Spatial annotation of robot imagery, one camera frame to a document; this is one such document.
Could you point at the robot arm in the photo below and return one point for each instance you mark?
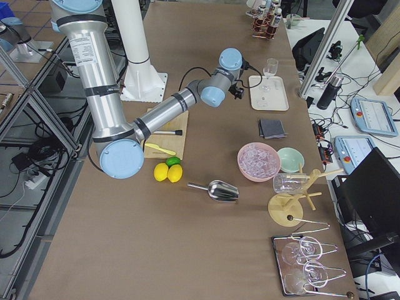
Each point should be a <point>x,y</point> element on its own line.
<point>126,114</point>

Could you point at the teach pendant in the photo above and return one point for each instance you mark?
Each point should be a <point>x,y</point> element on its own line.
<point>351,150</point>
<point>372,116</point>

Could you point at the upper teach pendant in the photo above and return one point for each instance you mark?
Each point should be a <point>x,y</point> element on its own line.
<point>372,116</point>

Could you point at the white support column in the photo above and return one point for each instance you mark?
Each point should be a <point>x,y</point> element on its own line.
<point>142,82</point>

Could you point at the yellow plastic knife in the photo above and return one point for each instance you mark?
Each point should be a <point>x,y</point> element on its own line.
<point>159,148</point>

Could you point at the copper wire bottle basket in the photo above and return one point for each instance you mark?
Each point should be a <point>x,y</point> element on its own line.
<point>266,18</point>

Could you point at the lower teach pendant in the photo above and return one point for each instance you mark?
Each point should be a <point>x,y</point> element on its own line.
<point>351,150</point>

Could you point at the bamboo cutting board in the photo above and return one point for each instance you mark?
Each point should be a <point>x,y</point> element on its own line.
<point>175,141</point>

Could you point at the clear wine glass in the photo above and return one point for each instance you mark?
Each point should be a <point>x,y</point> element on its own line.
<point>269,70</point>

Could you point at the steel muddler black tip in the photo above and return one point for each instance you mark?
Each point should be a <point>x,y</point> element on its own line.
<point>168,132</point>

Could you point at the black computer monitor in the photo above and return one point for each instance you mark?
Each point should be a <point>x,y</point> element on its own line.
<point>372,192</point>

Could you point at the wooden cup tree stand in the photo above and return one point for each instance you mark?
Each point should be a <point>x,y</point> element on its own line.
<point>286,209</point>

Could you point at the yellow lemon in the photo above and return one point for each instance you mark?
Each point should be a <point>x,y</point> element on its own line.
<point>175,173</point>
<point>160,172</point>

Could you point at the hanging wine glass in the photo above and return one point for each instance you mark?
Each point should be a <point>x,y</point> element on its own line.
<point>300,250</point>
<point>311,278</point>

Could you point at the upper yellow lemon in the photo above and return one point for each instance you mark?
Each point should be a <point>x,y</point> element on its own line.
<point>160,172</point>

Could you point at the cream rabbit serving tray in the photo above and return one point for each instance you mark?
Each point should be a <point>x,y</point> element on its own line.
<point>268,94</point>

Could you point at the clear glass jar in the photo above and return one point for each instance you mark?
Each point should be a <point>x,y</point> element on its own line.
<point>289,183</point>

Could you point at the folded grey cloth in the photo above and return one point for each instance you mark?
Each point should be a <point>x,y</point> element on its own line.
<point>270,128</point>

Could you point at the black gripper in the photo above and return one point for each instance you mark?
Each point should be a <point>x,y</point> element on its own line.
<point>239,92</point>

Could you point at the green ceramic bowl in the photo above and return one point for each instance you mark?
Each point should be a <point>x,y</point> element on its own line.
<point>291,160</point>

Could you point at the green lime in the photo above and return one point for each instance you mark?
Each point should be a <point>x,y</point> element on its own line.
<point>174,160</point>

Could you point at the steel ice scoop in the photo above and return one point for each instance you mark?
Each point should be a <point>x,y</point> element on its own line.
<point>220,191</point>

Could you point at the distant green bowl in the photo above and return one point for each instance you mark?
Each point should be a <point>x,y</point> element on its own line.
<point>292,20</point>

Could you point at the pink bowl with ice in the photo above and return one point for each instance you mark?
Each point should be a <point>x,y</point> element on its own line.
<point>258,162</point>

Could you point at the lower hanging wine glass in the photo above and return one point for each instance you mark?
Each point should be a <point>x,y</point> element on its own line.
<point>311,278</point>

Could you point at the black thermos bottle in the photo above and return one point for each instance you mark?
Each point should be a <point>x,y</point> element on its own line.
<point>330,92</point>

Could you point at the upper hanging wine glass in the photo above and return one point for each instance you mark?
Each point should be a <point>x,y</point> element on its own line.
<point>300,250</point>

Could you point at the lower yellow lemon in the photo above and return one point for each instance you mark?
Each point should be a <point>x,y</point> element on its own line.
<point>175,173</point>

